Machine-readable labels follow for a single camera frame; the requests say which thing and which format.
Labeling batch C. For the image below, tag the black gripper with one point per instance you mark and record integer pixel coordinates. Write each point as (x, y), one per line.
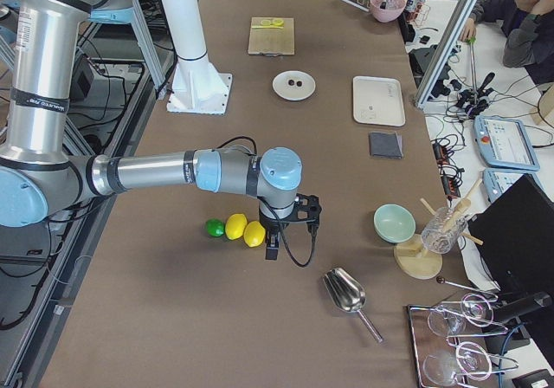
(271, 227)

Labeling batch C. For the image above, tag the white round plate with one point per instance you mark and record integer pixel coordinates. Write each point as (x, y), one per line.
(293, 93)

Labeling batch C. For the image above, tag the silver UR robot arm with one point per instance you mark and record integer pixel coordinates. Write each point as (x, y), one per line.
(38, 178)

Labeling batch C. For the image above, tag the cream rabbit tray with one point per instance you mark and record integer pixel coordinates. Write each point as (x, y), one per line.
(377, 101)

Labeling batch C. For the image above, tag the yellow lemon near plate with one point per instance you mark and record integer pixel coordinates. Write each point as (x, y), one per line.
(254, 234)

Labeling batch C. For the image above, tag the yellow lemon near lime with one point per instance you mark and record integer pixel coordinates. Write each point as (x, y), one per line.
(235, 226)

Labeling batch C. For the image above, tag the green lime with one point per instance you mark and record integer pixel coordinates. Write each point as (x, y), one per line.
(215, 227)

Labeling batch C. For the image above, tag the metal scoop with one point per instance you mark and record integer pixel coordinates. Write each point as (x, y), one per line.
(349, 296)

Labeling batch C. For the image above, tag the mint green bowl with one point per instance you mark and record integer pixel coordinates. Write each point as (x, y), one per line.
(393, 223)

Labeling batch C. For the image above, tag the wooden cup stand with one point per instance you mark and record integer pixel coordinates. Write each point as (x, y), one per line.
(414, 259)

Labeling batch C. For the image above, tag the grey folded cloth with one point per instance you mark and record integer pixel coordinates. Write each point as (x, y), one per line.
(386, 145)

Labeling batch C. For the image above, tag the small dark spoon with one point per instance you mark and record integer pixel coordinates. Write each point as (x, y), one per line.
(442, 280)

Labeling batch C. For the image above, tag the clear glass cup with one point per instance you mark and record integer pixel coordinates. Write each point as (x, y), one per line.
(443, 231)

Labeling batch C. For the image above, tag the bamboo cutting board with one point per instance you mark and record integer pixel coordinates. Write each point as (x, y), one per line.
(271, 42)

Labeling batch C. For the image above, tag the upper wine glass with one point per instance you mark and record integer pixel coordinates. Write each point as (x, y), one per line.
(451, 318)

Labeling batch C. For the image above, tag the wine glass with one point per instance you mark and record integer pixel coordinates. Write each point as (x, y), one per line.
(466, 364)
(451, 318)

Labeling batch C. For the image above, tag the yellow plastic knife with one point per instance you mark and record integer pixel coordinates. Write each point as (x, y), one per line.
(270, 26)

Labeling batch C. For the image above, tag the lower wine glass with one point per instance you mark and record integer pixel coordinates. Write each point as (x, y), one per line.
(466, 364)

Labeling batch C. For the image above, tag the blue teach pendant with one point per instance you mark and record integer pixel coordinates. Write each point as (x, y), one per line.
(504, 143)
(496, 181)

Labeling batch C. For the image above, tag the black monitor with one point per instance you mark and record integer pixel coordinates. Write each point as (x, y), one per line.
(517, 234)

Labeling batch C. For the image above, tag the pink bowl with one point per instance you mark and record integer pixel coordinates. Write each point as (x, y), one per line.
(392, 10)

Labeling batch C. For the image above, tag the person in dark hoodie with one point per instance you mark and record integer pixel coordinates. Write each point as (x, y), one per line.
(528, 28)

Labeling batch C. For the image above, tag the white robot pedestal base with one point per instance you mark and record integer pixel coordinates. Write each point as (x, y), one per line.
(197, 86)

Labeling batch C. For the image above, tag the aluminium frame post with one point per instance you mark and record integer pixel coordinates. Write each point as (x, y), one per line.
(440, 57)

